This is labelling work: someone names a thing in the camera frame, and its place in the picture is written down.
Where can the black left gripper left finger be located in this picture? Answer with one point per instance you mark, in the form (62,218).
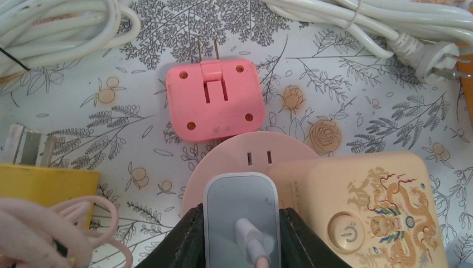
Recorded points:
(184,245)

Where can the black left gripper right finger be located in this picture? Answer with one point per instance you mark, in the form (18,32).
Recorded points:
(301,247)

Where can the white small charger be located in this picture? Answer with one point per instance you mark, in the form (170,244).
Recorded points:
(241,221)

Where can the beige cube socket adapter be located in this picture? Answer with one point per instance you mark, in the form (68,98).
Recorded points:
(372,210)

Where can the pink plug adapter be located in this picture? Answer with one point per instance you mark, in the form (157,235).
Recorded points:
(214,99)

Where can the round pink power socket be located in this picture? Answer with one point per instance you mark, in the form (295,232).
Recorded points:
(249,152)

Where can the floral patterned table mat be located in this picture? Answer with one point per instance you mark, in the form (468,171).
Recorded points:
(110,110)

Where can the yellow cube socket adapter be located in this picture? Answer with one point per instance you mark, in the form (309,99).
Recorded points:
(25,178)

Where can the orange power strip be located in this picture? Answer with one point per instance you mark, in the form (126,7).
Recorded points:
(466,53)

